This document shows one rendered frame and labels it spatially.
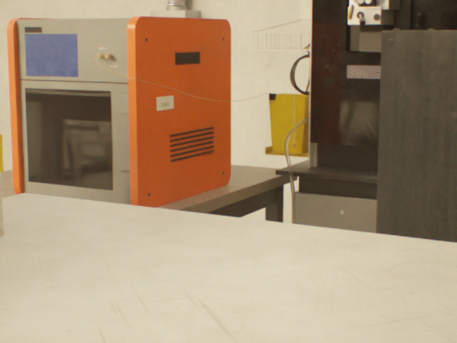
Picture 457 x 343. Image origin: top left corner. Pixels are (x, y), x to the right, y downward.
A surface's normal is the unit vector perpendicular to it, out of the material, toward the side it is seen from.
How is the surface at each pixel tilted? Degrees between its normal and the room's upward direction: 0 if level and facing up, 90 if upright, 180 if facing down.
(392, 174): 90
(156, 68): 90
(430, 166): 90
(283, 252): 0
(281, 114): 93
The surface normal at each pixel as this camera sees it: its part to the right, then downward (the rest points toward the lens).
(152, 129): 0.88, 0.07
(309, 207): -0.48, 0.14
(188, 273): 0.00, -0.99
